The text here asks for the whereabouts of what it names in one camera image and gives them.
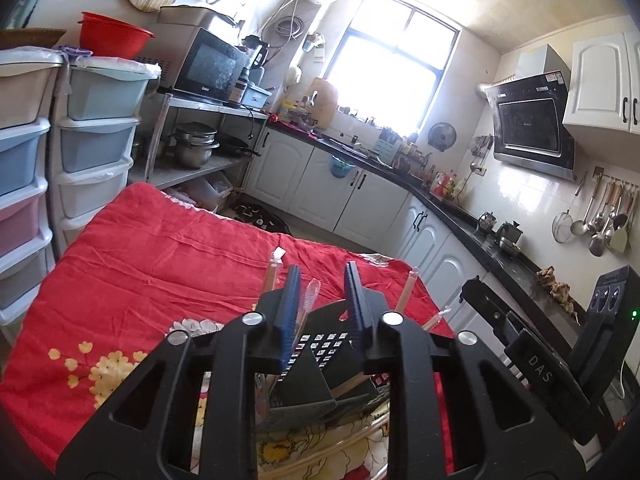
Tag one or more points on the wooden cutting board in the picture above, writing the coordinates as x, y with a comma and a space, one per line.
322, 100

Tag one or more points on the black microwave oven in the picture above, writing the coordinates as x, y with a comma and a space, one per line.
193, 61

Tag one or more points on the plastic drawer tower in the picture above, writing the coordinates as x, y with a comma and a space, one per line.
28, 78
94, 116

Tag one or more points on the metal kettle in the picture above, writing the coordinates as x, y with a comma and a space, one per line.
508, 236

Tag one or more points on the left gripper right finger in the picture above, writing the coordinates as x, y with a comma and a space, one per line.
456, 411

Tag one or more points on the left plastic drawer tower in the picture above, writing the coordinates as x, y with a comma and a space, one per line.
28, 78

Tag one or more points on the hanging strainer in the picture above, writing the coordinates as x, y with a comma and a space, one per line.
561, 223

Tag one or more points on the chopsticks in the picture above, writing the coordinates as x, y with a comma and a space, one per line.
273, 269

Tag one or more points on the small wall fan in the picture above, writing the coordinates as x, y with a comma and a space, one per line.
442, 136

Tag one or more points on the red plastic basin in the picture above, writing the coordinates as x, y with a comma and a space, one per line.
105, 36

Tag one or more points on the right plastic drawer tower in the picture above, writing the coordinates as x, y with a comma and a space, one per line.
94, 116

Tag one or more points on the black range hood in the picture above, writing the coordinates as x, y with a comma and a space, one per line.
527, 115

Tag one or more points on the metal shelf rack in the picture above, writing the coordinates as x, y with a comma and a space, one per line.
237, 131

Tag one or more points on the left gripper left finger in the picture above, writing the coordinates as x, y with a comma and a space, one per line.
187, 411

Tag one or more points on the black electric kettle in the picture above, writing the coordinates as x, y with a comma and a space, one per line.
258, 50

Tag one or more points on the wicker basket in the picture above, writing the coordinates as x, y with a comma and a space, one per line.
30, 37

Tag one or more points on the hanging ladle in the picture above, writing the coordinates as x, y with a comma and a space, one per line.
580, 227

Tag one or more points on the white upper cabinet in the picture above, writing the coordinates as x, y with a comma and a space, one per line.
604, 84

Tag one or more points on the dark green utensil basket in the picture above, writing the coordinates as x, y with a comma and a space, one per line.
323, 359

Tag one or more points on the red floral tablecloth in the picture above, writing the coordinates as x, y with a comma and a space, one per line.
146, 265

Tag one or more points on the stainless steel pot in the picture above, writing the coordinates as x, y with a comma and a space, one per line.
195, 143

